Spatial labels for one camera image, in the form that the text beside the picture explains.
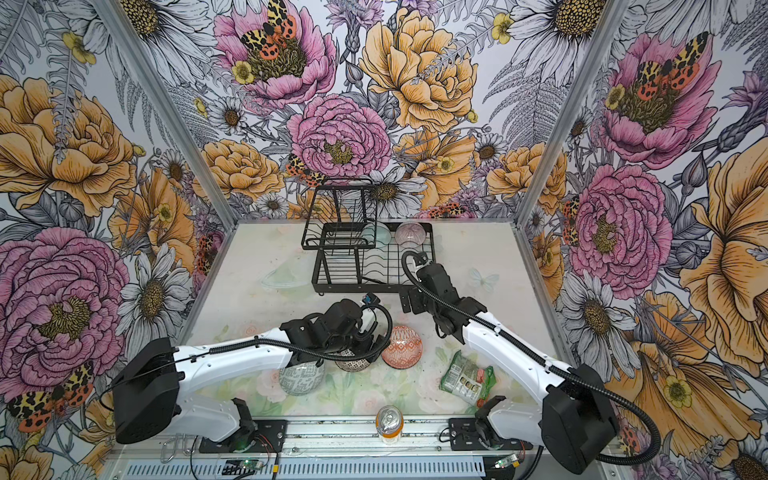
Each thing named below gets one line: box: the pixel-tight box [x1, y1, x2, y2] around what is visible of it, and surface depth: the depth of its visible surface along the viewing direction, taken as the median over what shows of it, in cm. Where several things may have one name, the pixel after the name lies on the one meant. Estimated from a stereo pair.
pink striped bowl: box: [395, 222, 427, 249], surface depth 114 cm
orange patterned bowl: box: [381, 325, 423, 369], surface depth 87 cm
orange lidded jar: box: [375, 405, 405, 445], surface depth 69 cm
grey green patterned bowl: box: [279, 361, 326, 396], surface depth 83 cm
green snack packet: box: [439, 350, 497, 407], surface depth 81 cm
